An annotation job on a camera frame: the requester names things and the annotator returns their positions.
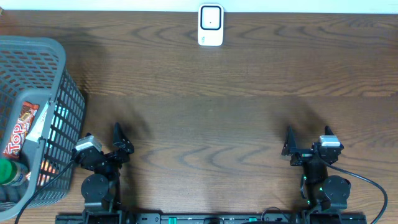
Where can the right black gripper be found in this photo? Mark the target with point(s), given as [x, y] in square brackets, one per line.
[290, 147]

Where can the green lid jar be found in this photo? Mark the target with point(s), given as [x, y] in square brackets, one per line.
[13, 173]

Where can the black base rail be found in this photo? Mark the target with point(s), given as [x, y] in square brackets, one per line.
[155, 218]

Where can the orange snack packet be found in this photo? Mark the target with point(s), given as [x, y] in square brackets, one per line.
[47, 171]

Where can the white wet wipes pack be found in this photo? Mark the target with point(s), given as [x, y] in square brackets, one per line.
[37, 129]

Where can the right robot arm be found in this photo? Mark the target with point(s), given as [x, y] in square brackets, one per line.
[325, 193]

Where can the white barcode scanner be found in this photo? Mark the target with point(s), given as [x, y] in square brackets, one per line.
[210, 25]

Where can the grey plastic shopping basket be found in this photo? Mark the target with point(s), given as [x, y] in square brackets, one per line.
[33, 69]

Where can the red Top chocolate bar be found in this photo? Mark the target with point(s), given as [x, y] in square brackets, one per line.
[20, 130]

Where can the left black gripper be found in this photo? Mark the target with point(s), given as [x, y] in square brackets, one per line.
[123, 148]

